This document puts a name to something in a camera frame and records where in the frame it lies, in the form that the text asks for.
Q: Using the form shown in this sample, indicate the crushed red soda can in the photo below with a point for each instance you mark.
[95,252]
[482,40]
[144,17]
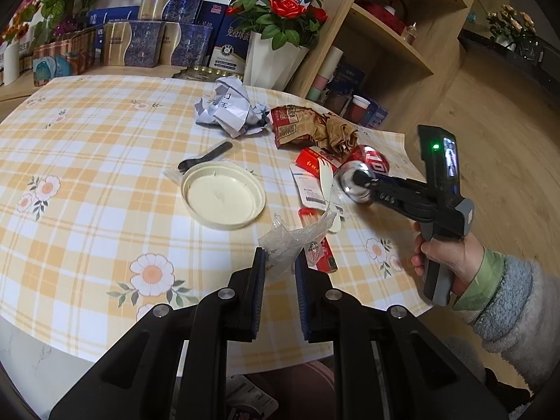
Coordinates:
[362,167]

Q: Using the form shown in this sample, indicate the stack of paper cups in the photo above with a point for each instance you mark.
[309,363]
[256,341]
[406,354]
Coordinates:
[325,73]

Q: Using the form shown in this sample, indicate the long red wrapper packet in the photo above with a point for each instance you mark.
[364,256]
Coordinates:
[319,255]

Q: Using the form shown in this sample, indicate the white printed paper packet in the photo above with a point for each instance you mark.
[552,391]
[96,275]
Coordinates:
[311,193]

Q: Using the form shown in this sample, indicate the crumpled white paper ball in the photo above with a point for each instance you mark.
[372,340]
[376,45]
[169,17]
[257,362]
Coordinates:
[232,110]

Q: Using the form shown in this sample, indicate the person's right hand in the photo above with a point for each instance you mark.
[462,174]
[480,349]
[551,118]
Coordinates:
[463,257]

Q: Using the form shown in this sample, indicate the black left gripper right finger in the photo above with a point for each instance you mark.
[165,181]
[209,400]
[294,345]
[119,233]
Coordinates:
[388,365]

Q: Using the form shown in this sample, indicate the red and white cup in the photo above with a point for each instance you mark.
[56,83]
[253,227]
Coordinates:
[357,109]

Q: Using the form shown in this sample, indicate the red teapot on shelf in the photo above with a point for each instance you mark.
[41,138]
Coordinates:
[393,13]

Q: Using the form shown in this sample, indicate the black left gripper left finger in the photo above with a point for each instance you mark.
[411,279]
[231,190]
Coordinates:
[173,362]

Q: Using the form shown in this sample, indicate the wooden shelf unit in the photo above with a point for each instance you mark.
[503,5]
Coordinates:
[408,79]

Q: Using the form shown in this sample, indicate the clear plastic wrapper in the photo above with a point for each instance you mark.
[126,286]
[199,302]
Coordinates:
[282,245]

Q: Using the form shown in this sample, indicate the brown round trash bin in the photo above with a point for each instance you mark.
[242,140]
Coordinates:
[304,391]

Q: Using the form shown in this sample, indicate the black plastic spoon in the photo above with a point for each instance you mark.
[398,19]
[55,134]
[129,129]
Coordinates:
[214,153]

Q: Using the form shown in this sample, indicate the red cigarette box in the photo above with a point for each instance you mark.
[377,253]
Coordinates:
[308,160]

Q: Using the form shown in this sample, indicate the white plastic fork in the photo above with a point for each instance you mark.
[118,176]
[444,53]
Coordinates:
[326,181]

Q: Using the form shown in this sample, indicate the crumpled brown snack bag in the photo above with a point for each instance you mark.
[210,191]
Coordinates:
[296,125]

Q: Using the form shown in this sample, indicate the red rose bouquet white vase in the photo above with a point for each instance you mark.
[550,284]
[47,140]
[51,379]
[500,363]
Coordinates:
[281,34]

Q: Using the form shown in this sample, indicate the cream round plastic lid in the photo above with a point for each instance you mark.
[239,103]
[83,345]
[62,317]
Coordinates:
[222,196]

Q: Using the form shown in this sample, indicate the orange plaid floral tablecloth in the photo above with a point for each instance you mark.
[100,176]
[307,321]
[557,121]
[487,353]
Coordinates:
[93,233]

